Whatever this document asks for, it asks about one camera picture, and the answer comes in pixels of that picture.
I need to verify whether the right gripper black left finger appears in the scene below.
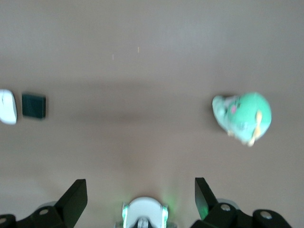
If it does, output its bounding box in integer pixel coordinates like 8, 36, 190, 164
0, 179, 88, 228

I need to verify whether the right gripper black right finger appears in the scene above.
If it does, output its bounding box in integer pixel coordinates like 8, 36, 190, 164
191, 177, 293, 228

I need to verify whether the white computer mouse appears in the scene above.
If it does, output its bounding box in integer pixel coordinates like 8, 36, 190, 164
0, 89, 18, 125

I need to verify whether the green dinosaur plush toy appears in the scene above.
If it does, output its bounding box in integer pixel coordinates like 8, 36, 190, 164
211, 92, 273, 147

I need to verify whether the brown table cover mat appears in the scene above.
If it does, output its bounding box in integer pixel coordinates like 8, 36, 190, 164
0, 0, 304, 228

